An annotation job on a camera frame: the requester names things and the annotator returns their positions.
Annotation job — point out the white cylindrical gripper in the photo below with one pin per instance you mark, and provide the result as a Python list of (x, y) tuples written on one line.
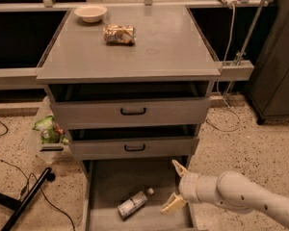
[(187, 186)]

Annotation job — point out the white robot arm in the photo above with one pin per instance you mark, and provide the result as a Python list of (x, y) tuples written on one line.
[(230, 190)]

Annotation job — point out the bottom grey drawer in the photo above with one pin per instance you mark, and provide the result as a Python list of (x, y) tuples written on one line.
[(114, 181)]

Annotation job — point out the grey drawer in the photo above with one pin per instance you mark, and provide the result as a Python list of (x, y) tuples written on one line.
[(134, 148), (128, 113), (114, 181)]

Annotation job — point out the middle grey drawer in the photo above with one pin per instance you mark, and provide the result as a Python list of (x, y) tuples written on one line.
[(134, 148)]

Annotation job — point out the grey drawer cabinet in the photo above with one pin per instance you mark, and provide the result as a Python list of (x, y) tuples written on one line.
[(167, 61)]

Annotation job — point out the top grey drawer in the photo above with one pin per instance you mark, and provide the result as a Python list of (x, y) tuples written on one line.
[(128, 113)]

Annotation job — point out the clear plastic bin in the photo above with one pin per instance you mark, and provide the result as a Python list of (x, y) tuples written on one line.
[(49, 152)]

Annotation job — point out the dark side cabinet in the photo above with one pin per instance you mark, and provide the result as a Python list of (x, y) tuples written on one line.
[(268, 87)]

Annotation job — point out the green chip bag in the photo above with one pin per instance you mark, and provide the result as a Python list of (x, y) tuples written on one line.
[(50, 132)]

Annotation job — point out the slanted metal rod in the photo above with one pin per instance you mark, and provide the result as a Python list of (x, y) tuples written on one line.
[(240, 54)]

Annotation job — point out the crumpled snack bag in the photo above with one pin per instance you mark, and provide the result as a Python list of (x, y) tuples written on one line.
[(119, 34)]

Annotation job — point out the black stand leg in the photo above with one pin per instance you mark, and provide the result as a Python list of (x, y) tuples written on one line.
[(19, 206)]

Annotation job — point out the white bowl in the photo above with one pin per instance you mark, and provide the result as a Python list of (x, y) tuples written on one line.
[(91, 13)]

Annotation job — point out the grey metal rail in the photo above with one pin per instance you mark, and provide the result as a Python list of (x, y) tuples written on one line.
[(25, 78)]

